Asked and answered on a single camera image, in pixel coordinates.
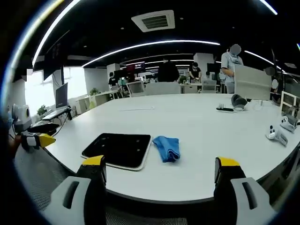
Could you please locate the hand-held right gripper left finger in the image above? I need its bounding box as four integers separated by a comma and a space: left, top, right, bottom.
49, 155, 108, 225

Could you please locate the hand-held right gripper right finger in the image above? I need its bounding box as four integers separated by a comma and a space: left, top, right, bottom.
213, 157, 278, 225

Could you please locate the blue cleaning cloth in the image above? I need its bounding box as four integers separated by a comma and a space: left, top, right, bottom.
152, 135, 181, 163

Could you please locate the black flat object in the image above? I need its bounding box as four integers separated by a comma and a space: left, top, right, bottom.
29, 123, 60, 135

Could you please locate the small monitor stand table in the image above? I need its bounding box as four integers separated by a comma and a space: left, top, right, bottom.
42, 107, 72, 121

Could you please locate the grey mesh office chair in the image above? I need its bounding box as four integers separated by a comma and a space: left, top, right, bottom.
13, 144, 188, 225

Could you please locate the dark computer monitor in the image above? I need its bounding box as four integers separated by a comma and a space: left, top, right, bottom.
55, 82, 69, 109

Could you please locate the white low cabinet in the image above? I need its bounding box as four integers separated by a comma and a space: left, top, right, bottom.
75, 90, 119, 115

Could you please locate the white game controller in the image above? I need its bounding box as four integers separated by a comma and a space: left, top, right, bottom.
279, 114, 299, 133
265, 125, 289, 147

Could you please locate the black power strip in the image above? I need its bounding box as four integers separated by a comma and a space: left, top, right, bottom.
216, 104, 235, 113

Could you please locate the grey headset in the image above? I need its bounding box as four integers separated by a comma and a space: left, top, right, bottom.
231, 94, 248, 111

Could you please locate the ceiling light strip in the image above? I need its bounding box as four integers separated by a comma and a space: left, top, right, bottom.
83, 40, 221, 68
245, 50, 282, 71
32, 0, 82, 65
259, 0, 278, 15

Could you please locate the white partition panel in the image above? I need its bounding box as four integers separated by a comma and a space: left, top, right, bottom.
233, 64, 273, 101

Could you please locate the light grey desk divider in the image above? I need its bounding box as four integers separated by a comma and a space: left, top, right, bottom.
145, 82, 181, 96

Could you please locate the black desk monitor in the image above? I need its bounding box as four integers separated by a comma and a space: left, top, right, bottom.
206, 62, 223, 82

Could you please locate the white ceiling air vent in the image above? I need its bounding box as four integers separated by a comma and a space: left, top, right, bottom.
131, 9, 175, 33

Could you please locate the black power cable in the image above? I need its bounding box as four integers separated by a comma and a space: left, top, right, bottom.
53, 116, 66, 137

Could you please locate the white frame cabinet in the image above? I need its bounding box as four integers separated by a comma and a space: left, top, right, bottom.
280, 90, 300, 118

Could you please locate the wall display screen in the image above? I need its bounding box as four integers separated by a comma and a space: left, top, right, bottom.
126, 62, 146, 72

